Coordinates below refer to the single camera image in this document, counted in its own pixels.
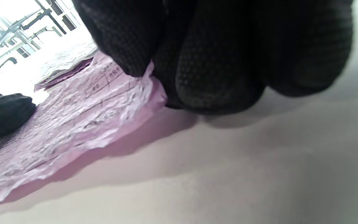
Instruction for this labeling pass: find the person's right hand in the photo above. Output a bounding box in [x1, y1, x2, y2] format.
[72, 0, 353, 115]

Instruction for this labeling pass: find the white paper invoice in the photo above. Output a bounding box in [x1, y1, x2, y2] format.
[41, 42, 99, 82]

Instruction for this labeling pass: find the person's left hand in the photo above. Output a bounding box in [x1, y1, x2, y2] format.
[0, 93, 36, 145]

